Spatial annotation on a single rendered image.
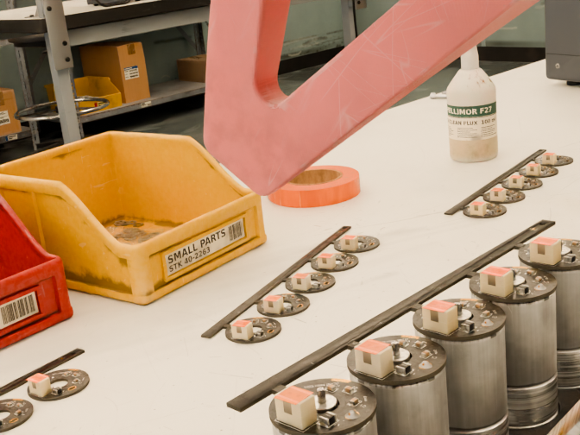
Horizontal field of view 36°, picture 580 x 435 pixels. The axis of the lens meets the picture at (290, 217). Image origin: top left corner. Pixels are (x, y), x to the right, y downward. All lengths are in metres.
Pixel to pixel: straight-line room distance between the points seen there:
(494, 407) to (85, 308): 0.26
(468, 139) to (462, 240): 0.16
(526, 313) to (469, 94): 0.38
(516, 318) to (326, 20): 6.22
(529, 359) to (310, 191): 0.31
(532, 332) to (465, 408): 0.03
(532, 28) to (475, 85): 5.10
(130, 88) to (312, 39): 1.85
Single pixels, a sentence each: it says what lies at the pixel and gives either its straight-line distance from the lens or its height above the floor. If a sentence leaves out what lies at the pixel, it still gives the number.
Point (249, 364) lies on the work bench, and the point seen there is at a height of 0.75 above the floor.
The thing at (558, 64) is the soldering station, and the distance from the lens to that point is 0.89.
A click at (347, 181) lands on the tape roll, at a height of 0.76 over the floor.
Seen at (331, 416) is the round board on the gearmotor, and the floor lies 0.81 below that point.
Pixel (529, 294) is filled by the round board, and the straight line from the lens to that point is 0.26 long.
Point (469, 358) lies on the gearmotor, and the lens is 0.24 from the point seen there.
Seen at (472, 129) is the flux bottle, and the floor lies 0.77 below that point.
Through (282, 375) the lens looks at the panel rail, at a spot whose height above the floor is 0.81.
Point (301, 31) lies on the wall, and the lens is 6.29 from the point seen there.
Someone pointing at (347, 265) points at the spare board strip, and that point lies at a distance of 0.46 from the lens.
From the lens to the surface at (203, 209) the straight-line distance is 0.53.
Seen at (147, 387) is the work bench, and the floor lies 0.75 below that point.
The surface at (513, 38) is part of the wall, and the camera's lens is 5.81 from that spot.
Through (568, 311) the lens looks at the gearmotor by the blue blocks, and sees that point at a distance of 0.29.
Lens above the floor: 0.92
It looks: 18 degrees down
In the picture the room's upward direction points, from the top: 6 degrees counter-clockwise
